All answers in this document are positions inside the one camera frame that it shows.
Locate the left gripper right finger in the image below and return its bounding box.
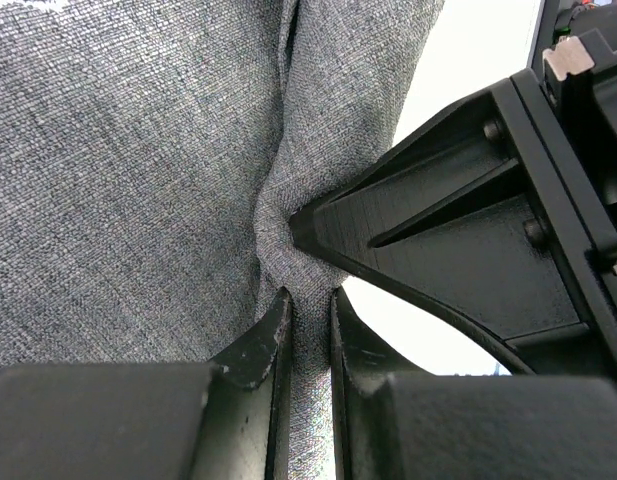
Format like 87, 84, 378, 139
330, 290, 617, 479

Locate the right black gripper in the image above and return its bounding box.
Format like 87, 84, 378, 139
512, 1, 617, 375

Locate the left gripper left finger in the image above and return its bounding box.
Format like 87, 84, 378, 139
0, 290, 293, 479

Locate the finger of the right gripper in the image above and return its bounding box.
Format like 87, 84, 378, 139
290, 84, 589, 345

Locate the grey cloth napkin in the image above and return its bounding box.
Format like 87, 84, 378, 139
0, 1, 443, 479

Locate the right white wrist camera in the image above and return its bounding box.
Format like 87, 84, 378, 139
542, 36, 595, 82

